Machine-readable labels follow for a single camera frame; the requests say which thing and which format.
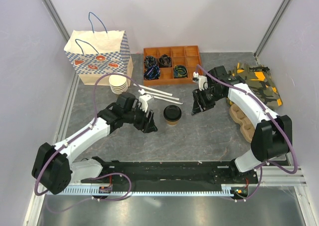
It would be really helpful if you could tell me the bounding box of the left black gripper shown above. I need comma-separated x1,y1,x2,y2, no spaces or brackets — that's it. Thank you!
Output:
124,103,158,134

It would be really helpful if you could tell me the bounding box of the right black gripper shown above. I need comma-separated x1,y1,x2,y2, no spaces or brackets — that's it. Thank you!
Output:
191,87,225,116

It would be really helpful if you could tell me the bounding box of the single paper coffee cup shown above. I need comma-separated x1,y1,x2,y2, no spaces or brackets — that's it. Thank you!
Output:
166,120,179,126

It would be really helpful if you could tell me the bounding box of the black coffee cup lid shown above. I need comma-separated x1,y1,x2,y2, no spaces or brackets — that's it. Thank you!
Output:
163,105,182,122

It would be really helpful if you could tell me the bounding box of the brown pulp cup carrier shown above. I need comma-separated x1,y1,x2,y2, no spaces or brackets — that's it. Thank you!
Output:
229,104,255,143

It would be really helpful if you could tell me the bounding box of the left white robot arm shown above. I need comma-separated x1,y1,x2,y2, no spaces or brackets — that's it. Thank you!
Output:
31,92,158,196

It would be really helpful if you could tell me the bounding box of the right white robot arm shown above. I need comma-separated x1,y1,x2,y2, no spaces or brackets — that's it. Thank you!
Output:
192,65,298,183

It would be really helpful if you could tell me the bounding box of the wrapped paper straw middle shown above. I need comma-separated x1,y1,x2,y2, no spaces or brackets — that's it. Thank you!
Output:
148,92,179,101

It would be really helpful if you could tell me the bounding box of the wrapped paper straw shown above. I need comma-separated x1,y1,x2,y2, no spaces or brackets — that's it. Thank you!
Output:
148,92,179,101
154,96,183,105
133,83,173,96

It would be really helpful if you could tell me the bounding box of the wrapped paper straw lower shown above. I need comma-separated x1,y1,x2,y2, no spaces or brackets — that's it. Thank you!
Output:
154,96,183,105

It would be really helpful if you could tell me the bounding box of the green yellow rolled tie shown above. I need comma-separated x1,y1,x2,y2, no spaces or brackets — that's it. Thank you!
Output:
173,65,188,78

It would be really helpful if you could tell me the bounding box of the wrapped paper straw upper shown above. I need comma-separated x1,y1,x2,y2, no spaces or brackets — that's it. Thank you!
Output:
133,83,173,96

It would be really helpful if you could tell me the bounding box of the orange wooden compartment tray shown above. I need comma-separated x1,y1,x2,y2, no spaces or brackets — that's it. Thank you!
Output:
144,45,202,86

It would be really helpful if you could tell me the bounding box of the stack of paper cups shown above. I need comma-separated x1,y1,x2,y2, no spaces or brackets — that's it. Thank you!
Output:
109,73,128,95

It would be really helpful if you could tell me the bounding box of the blue striped rolled tie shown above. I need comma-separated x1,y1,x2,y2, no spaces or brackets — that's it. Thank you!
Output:
144,65,160,80

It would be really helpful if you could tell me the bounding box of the brown dark rolled tie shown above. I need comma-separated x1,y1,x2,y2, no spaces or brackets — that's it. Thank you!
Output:
159,54,172,68

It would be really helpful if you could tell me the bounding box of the dark rolled tie left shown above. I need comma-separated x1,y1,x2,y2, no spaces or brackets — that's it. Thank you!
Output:
144,55,158,68

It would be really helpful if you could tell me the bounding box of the camouflage fabric bag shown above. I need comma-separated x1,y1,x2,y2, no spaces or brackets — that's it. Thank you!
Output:
228,62,283,110

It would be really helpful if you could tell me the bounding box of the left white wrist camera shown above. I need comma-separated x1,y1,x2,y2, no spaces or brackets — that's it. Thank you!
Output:
138,89,154,112

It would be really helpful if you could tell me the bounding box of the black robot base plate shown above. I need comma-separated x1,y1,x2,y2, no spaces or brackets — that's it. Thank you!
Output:
93,157,258,185

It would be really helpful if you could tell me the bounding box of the grey slotted cable duct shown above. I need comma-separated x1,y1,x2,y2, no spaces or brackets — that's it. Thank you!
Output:
59,184,235,197

